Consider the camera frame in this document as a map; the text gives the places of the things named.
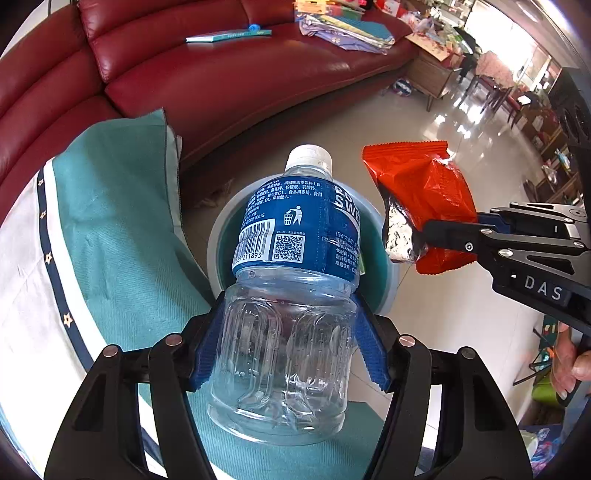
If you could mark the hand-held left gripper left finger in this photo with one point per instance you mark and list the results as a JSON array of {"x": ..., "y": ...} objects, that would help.
[{"x": 205, "y": 355}]

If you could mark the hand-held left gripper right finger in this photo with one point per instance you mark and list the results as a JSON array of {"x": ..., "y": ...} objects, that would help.
[{"x": 371, "y": 346}]

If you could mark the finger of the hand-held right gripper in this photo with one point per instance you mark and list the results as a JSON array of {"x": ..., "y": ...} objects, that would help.
[
  {"x": 531, "y": 217},
  {"x": 452, "y": 235}
]

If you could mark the small red snack packet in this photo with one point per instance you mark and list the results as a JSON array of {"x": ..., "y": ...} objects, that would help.
[{"x": 415, "y": 184}]

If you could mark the teal plastic bucket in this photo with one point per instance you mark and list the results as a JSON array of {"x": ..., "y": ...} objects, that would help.
[{"x": 381, "y": 277}]

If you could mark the clear bottle with blue label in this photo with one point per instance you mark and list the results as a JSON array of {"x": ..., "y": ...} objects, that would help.
[{"x": 286, "y": 323}]

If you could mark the person's right hand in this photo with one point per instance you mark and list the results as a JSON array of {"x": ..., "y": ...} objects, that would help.
[{"x": 563, "y": 364}]

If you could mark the dining table with pink cloth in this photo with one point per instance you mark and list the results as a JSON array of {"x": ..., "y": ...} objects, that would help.
[{"x": 494, "y": 69}]

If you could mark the blue white ball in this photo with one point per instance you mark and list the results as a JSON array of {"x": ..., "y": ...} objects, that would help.
[{"x": 401, "y": 87}]

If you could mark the wooden side table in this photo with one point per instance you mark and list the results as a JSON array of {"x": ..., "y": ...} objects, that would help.
[{"x": 434, "y": 69}]

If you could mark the pile of clothes and papers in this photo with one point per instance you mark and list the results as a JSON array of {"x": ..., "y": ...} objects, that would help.
[{"x": 346, "y": 34}]

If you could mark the dark red leather sofa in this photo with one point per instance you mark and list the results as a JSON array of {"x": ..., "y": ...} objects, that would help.
[{"x": 207, "y": 92}]

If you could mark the thin teal book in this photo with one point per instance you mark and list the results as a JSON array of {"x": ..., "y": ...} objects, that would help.
[{"x": 226, "y": 36}]

